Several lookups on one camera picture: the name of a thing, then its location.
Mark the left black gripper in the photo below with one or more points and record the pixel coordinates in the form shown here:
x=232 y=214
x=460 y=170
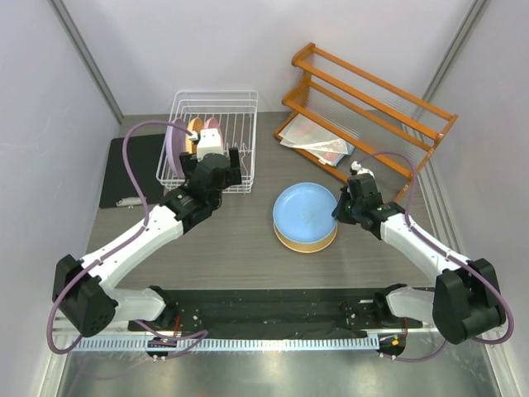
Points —
x=233 y=176

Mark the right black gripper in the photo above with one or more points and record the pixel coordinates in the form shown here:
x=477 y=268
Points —
x=340 y=215

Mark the pink plate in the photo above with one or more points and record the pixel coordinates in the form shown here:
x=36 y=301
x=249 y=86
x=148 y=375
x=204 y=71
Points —
x=213 y=123

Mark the blue plate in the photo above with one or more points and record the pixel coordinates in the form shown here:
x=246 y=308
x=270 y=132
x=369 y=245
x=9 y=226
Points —
x=303 y=213

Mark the yellow bear plate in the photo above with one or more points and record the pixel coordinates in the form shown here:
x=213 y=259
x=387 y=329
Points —
x=307 y=248

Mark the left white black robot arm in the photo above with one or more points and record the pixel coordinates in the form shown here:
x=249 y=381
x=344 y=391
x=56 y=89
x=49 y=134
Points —
x=86 y=290

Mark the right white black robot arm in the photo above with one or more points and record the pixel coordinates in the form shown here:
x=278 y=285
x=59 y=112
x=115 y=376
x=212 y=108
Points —
x=465 y=301

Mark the orange wooden shelf rack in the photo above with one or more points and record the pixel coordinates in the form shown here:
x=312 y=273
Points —
x=373 y=115

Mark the orange plate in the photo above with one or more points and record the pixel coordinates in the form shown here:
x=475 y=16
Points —
x=195 y=126

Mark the purple plate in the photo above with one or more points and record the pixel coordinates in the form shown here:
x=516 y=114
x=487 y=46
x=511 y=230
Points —
x=174 y=145

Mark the black mat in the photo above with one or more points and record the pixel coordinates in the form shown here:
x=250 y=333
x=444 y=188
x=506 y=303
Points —
x=143 y=155

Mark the clear plastic zip bag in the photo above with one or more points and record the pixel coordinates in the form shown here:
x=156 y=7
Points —
x=304 y=134

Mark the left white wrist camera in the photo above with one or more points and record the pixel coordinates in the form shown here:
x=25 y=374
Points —
x=207 y=141

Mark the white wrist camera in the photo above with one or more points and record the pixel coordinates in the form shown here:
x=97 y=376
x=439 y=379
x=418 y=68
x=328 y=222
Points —
x=207 y=141
x=356 y=168

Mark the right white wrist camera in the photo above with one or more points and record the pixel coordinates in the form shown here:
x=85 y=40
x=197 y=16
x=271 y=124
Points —
x=356 y=168

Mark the white wire dish rack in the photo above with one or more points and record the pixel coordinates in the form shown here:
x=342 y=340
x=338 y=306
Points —
x=236 y=110

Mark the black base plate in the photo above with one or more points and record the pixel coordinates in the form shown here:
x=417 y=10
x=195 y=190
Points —
x=282 y=314

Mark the aluminium slotted rail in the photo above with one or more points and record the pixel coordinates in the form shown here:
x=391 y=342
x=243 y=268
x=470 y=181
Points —
x=144 y=343

